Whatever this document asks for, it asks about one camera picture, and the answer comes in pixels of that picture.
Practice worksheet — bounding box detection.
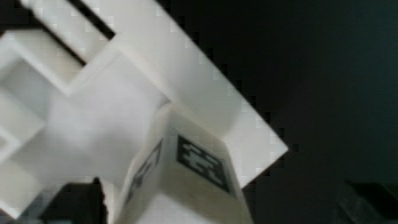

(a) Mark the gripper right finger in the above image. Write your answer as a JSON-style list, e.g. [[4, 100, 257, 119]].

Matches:
[[337, 182, 398, 224]]

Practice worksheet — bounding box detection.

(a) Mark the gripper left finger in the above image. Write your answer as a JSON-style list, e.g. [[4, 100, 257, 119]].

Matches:
[[17, 178, 109, 224]]

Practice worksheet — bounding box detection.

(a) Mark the white chair leg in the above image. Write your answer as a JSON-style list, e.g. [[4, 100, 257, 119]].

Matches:
[[113, 105, 255, 224]]

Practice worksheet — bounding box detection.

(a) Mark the white chair seat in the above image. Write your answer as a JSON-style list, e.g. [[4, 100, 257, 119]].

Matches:
[[0, 31, 166, 216]]

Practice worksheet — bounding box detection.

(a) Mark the white U-shaped fence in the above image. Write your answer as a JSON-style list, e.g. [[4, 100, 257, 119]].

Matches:
[[20, 0, 289, 184]]

